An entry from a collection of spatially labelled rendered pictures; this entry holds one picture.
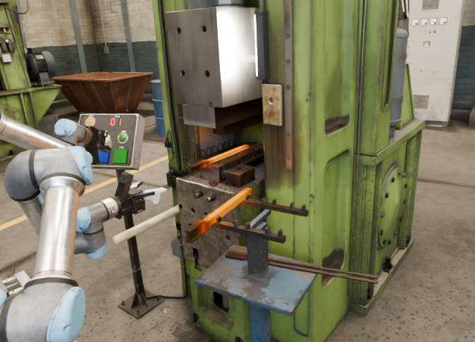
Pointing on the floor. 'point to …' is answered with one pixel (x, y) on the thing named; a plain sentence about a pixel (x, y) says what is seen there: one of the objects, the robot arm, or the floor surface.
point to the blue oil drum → (158, 107)
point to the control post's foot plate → (133, 308)
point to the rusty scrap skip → (104, 91)
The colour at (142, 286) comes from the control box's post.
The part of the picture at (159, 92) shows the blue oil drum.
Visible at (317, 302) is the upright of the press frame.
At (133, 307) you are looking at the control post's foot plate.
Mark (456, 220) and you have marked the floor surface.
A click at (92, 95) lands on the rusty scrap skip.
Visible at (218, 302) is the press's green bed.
